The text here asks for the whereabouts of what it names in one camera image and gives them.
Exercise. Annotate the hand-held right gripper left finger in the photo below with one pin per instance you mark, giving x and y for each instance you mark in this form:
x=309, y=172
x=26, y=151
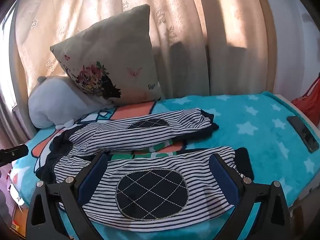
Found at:
x=92, y=178

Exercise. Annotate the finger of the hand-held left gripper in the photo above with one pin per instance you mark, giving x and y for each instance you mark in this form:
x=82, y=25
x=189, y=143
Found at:
x=13, y=153

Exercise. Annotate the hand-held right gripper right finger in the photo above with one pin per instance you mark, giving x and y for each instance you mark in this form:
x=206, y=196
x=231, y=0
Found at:
x=225, y=178

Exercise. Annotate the navy white striped pants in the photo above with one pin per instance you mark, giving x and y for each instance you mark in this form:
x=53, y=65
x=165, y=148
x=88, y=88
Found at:
x=150, y=165

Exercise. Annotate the brown side curtain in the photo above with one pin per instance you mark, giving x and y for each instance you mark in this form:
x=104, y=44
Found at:
x=12, y=120

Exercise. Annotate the turquoise cartoon printed blanket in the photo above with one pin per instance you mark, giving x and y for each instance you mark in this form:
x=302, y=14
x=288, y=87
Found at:
x=250, y=135

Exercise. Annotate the grey plush pillow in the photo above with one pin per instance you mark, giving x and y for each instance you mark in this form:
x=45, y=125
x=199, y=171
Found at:
x=57, y=102

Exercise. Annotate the cream bed headboard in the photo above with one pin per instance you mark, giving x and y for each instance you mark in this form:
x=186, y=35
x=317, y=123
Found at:
x=20, y=80

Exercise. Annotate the black smartphone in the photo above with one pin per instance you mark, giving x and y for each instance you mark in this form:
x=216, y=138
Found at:
x=302, y=133

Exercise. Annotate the window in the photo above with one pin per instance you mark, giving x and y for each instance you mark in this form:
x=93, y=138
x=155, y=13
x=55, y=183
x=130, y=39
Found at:
x=6, y=55

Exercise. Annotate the red cloth bag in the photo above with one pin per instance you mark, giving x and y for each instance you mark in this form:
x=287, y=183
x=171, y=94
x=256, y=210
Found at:
x=308, y=102

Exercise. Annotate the beige floral print pillow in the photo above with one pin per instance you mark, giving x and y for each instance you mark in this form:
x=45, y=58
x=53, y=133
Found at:
x=112, y=50

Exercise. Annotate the cream star pattern curtain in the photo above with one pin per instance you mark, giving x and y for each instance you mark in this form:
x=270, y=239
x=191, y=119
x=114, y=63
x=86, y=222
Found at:
x=187, y=17

